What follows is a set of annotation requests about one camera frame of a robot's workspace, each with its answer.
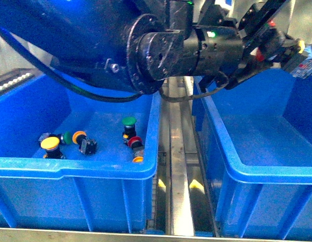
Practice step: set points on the blue plastic bin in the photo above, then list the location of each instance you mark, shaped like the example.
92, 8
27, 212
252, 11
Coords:
256, 148
104, 192

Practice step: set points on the middle blue plastic bin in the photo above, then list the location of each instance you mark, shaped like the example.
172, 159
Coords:
256, 148

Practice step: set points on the blue black right robot arm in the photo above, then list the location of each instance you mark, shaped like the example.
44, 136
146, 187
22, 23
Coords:
134, 46

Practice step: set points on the center metal divider rail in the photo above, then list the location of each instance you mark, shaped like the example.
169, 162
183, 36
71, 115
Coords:
181, 220

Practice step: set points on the green mushroom button upright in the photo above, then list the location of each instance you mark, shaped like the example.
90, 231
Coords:
129, 128

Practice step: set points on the yellow button near bin corner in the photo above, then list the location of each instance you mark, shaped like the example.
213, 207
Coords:
138, 159

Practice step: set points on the white roller conveyor track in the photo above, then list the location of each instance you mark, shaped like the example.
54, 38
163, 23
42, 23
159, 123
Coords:
13, 82

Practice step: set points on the yellow mushroom button upright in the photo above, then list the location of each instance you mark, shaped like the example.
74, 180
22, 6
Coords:
52, 149

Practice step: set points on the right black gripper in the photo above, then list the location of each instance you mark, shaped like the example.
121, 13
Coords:
229, 52

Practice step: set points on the red button lying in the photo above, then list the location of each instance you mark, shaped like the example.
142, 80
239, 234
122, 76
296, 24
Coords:
136, 144

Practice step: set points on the orange yellow button lying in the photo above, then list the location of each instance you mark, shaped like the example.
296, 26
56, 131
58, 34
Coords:
87, 146

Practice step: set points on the left blue plastic bin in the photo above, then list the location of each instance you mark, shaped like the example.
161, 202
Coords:
104, 192

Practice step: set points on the green button lying sideways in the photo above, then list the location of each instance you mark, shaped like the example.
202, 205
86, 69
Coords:
64, 138

